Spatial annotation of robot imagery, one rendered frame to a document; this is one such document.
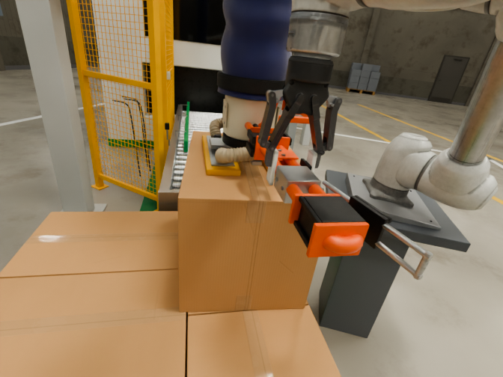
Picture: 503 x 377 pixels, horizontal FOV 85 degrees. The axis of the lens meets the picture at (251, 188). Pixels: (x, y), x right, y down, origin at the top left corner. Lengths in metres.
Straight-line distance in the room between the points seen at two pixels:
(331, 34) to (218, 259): 0.59
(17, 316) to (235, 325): 0.61
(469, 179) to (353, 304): 0.79
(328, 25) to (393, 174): 0.87
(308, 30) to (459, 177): 0.82
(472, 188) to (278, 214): 0.71
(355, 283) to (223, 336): 0.78
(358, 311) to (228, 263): 0.95
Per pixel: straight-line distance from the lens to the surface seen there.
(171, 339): 0.89
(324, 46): 0.47
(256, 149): 0.65
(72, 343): 0.95
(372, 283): 1.48
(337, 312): 1.61
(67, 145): 2.19
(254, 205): 0.69
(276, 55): 0.82
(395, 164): 1.24
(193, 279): 0.84
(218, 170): 0.79
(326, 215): 0.37
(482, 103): 1.04
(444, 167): 1.16
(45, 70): 2.11
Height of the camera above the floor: 1.27
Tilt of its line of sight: 26 degrees down
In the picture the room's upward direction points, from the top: 7 degrees clockwise
